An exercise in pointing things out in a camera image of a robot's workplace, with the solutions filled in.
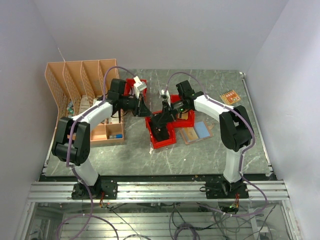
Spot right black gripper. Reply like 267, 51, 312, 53
156, 98, 186, 125

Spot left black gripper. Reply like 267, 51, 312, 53
120, 93, 154, 118

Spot gold cards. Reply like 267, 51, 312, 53
177, 112, 189, 121

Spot red plastic bin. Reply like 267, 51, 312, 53
144, 117, 177, 149
123, 76, 147, 108
171, 110, 195, 128

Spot gold VIP card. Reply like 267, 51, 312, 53
183, 127, 199, 142

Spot brown leather card holder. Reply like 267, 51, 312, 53
179, 121, 215, 145

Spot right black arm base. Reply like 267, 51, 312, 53
199, 180, 249, 199

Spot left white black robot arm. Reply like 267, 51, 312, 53
51, 76, 152, 200

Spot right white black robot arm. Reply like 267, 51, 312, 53
147, 80, 255, 198

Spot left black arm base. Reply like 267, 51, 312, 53
71, 175, 118, 200

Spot black VIP card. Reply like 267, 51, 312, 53
152, 127, 170, 142

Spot small blue grey item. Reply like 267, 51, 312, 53
109, 134, 123, 140

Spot white oval package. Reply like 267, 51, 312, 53
78, 95, 90, 114

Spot orange spiral notepad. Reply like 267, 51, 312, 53
219, 90, 241, 106

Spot pink mesh desk organizer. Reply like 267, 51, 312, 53
45, 58, 125, 146

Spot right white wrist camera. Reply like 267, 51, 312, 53
159, 89, 171, 108

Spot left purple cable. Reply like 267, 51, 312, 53
54, 66, 140, 240

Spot aluminium frame rails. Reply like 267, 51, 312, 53
15, 180, 303, 240

